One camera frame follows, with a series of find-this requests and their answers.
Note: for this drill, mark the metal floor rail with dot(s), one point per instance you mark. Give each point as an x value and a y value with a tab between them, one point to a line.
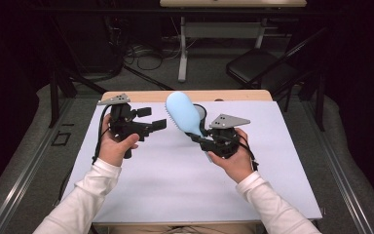
344	188
26	177

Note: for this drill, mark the person's right hand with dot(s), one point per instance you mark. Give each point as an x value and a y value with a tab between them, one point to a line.
237	165

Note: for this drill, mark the black folding chair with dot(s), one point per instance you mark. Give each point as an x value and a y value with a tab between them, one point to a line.
256	65

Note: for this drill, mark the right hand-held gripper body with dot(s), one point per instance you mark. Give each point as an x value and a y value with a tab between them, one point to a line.
224	139

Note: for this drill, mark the white table sheet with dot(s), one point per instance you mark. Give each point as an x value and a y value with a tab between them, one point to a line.
181	188

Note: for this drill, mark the white-legged desk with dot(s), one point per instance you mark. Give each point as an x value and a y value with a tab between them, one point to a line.
182	65

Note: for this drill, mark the person's left hand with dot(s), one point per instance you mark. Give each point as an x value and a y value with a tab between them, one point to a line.
112	152

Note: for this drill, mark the black metal stand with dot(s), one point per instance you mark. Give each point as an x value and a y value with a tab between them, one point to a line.
54	97

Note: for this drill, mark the light blue hairbrush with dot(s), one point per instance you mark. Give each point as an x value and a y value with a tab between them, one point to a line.
181	112

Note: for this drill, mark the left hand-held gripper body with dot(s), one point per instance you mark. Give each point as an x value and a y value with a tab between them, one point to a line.
123	122

